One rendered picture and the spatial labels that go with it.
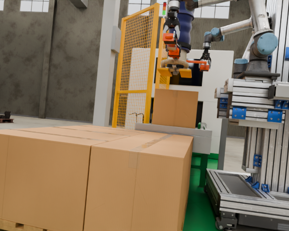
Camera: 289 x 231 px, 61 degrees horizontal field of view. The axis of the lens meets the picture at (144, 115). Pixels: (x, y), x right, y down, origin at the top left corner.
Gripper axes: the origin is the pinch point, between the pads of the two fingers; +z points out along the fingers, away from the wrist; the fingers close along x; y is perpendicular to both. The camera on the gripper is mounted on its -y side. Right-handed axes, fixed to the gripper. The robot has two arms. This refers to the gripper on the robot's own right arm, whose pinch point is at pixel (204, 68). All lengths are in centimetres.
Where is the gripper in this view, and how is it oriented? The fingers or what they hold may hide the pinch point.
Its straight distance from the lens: 257.7
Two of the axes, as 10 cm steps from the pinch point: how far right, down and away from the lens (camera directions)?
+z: -1.0, 9.9, 0.1
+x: 9.7, 1.0, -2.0
